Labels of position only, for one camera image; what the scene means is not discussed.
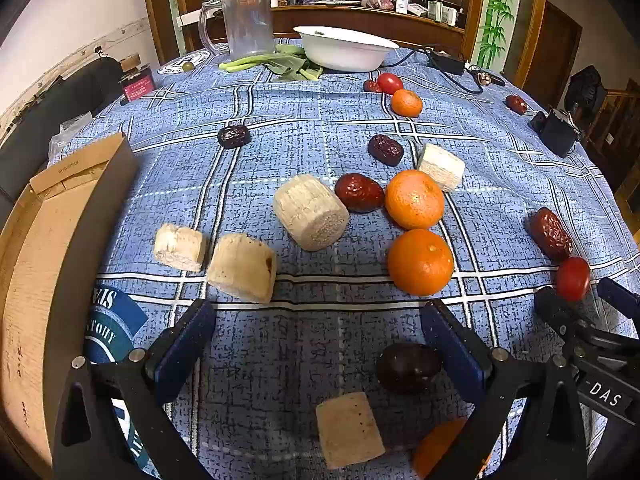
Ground small white boxes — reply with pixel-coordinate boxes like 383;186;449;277
427;0;458;26

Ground black bag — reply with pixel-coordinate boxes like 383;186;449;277
565;65;608;113

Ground shallow cardboard box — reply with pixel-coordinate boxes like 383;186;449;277
0;132;139;472

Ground pale sugarcane piece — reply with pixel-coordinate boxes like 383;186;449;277
153;223;207;273
416;143;466;193
315;392;386;470
206;233;278;304

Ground clear glass mug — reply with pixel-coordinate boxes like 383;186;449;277
198;0;277;61

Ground large round sugarcane piece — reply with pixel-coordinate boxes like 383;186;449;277
273;174;350;252

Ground dark bottle with pink label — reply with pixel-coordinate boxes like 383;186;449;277
119;54;156;103

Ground white bowl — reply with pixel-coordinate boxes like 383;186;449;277
293;26;399;73

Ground wooden door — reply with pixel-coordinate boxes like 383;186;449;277
515;0;583;96

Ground bamboo wall decoration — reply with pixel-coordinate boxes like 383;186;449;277
475;0;518;68

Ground red tomato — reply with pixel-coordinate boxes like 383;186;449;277
376;73;404;95
556;256;591;302

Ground blue plaid tablecloth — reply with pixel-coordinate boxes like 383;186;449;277
49;37;640;480

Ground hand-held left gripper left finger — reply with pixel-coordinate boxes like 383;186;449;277
52;298;217;480

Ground black leather sofa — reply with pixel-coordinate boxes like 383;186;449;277
0;57;123;231

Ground black box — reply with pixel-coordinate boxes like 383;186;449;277
541;108;583;158

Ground dark purple passion fruit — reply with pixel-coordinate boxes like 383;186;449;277
376;343;443;395

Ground black cable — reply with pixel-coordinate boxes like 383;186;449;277
382;46;506;96

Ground wooden counter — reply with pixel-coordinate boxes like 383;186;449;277
170;0;468;58

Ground black power adapter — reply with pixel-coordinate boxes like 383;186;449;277
428;50;467;76

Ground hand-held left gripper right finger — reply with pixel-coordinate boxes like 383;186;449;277
419;300;588;480

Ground green leafy vegetable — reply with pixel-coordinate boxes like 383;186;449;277
218;44;325;82

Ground flat white box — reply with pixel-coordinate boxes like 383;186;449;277
175;7;223;26

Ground small orange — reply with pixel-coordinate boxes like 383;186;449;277
390;89;424;118

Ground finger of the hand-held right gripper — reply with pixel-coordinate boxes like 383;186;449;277
597;276;640;322
534;287;613;358

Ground wooden railing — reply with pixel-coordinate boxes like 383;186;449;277
582;77;640;196

